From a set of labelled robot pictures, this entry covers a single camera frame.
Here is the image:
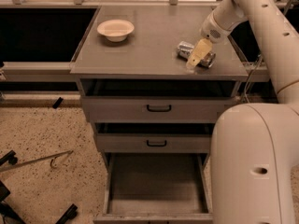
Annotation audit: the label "grey drawer cabinet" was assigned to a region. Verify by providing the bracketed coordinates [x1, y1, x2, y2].
[70, 5, 249, 224]

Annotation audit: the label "white paper bowl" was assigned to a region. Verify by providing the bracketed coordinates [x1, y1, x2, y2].
[97, 20, 135, 42]

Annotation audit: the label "white cable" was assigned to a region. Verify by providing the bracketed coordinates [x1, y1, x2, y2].
[241, 54, 263, 105]

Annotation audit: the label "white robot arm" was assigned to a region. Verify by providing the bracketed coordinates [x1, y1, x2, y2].
[188, 0, 299, 224]

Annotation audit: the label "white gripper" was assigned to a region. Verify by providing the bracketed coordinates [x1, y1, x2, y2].
[186, 13, 231, 68]

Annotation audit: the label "black stand legs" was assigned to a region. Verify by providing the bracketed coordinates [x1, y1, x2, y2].
[0, 149, 78, 224]

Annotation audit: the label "silver redbull can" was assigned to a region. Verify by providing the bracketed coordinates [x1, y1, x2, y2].
[177, 41, 216, 68]

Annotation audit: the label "middle grey drawer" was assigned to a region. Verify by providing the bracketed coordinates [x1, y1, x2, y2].
[95, 123, 214, 153]

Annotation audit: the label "metal rod with hook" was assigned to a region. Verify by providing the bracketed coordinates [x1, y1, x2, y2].
[0, 150, 73, 173]

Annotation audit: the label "grey horizontal rail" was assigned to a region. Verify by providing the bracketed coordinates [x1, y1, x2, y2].
[1, 62, 76, 82]

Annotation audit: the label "small black floor bracket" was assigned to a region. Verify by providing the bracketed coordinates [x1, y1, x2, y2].
[52, 97, 64, 109]

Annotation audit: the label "bottom grey drawer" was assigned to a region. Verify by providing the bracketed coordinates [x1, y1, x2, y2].
[93, 153, 213, 224]

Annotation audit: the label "top grey drawer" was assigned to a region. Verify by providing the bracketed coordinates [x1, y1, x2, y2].
[80, 78, 237, 123]

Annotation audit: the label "grey drawer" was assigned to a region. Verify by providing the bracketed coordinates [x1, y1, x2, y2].
[95, 123, 214, 153]
[80, 78, 237, 123]
[93, 153, 213, 224]

